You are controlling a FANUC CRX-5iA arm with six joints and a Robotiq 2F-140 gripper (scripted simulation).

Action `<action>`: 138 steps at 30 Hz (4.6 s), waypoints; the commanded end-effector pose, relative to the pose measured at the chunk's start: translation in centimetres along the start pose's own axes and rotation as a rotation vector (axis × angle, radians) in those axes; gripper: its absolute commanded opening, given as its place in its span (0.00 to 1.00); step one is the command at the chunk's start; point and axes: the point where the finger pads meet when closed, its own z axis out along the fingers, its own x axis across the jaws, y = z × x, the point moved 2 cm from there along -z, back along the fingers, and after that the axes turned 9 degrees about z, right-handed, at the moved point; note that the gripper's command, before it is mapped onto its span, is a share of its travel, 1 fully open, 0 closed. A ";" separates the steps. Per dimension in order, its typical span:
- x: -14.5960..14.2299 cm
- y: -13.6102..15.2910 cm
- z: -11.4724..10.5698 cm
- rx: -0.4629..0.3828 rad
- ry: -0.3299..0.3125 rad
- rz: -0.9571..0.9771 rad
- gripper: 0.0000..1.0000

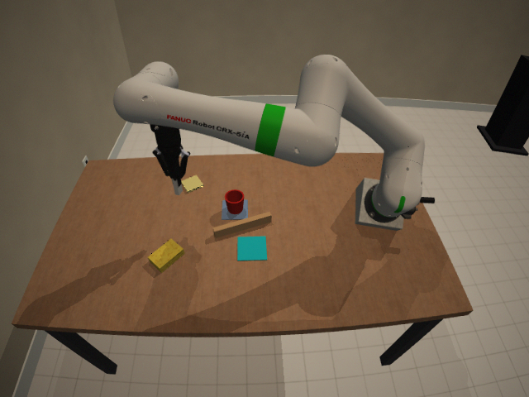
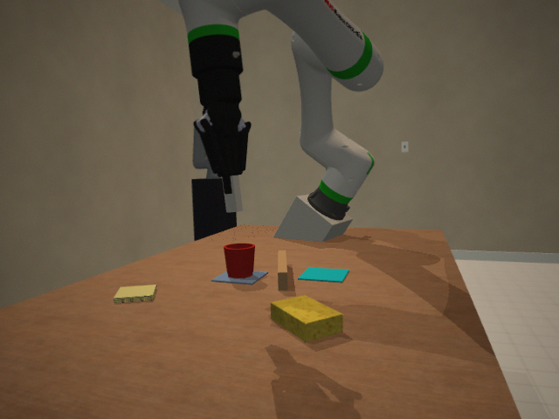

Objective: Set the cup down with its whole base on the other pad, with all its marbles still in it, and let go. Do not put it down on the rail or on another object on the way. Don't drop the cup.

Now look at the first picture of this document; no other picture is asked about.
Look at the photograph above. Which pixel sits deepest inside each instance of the yellow sponge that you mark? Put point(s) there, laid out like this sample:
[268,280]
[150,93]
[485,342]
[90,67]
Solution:
[166,255]

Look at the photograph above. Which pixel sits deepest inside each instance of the red cup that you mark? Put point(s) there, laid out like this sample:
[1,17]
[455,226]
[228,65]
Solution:
[234,201]

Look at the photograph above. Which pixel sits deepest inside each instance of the yellow flat pad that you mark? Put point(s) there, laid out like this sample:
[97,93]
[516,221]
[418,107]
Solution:
[192,184]

